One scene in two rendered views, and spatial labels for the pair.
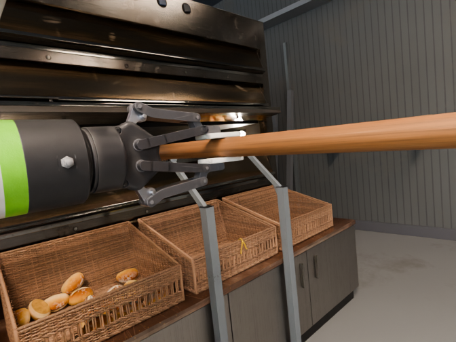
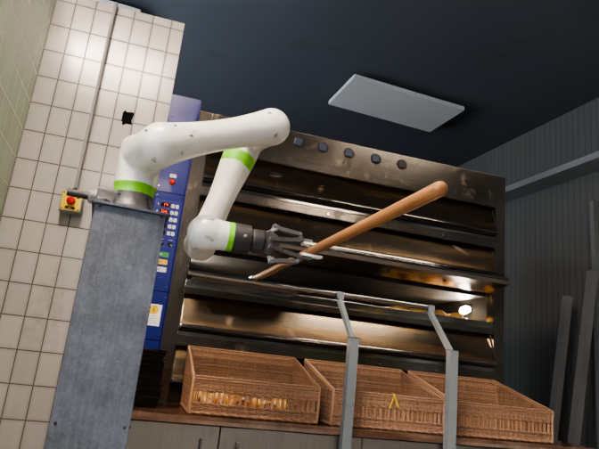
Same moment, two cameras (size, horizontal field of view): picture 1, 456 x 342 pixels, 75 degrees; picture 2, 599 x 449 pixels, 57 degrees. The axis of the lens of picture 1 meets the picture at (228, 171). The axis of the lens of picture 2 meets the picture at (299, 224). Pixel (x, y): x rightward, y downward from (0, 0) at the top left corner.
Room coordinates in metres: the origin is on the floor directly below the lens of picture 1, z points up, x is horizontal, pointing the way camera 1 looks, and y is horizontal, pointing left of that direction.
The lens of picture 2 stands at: (-1.10, -0.73, 0.80)
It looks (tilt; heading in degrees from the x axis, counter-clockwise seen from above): 15 degrees up; 27
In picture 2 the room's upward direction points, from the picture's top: 6 degrees clockwise
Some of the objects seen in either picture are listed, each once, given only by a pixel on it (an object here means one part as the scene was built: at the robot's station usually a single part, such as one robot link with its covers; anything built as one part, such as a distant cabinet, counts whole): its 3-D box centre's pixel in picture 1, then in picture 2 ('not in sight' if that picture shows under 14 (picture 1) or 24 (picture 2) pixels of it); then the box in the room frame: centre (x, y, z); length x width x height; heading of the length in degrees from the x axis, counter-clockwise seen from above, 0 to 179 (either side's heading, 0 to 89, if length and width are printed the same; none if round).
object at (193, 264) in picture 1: (208, 236); (369, 394); (1.55, 0.14, 0.72); 0.56 x 0.49 x 0.28; 132
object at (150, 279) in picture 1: (90, 277); (248, 381); (1.15, 0.59, 0.72); 0.56 x 0.49 x 0.28; 131
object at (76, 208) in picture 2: not in sight; (71, 202); (0.70, 1.43, 1.46); 0.10 x 0.07 x 0.10; 132
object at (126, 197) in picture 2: not in sight; (112, 201); (0.08, 0.51, 1.23); 0.26 x 0.15 x 0.06; 136
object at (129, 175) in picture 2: not in sight; (140, 166); (0.11, 0.46, 1.36); 0.16 x 0.13 x 0.19; 62
